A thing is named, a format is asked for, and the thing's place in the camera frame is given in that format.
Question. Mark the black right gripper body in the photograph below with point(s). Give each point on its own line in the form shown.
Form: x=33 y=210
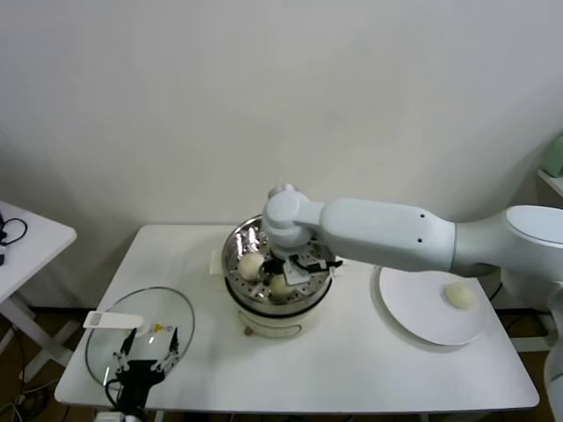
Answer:
x=275 y=267

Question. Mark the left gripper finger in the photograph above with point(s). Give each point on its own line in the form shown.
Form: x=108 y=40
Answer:
x=173 y=351
x=123 y=358

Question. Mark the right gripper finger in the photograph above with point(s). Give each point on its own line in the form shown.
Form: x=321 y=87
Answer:
x=267 y=278

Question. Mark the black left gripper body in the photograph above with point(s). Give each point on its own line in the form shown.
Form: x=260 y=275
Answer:
x=137 y=371

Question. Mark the white steamed baozi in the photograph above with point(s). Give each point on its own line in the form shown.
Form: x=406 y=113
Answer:
x=279 y=286
x=250 y=267
x=458 y=296

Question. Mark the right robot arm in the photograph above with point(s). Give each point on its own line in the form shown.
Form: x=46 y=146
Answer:
x=374 y=233

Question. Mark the steel steamer basket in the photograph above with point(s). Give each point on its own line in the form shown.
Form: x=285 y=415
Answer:
x=310 y=292

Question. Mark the round glass pot lid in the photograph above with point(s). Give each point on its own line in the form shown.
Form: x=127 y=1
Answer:
x=105 y=343

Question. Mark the white electric cooking pot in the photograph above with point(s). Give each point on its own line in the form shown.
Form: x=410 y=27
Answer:
x=272 y=325

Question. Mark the white side table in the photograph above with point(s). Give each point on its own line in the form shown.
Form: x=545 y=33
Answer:
x=39 y=246

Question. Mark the white round plate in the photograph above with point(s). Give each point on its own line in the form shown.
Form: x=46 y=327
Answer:
x=418 y=307

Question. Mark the white shelf board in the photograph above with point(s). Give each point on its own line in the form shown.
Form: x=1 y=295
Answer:
x=552 y=180

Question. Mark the pale green appliance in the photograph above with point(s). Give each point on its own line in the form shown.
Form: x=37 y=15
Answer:
x=555 y=158

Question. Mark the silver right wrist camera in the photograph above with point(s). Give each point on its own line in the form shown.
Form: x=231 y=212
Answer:
x=297 y=274

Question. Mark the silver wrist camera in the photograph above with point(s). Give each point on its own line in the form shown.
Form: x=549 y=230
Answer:
x=297 y=274
x=107 y=416

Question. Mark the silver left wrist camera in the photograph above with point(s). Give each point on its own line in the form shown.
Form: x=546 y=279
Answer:
x=107 y=416

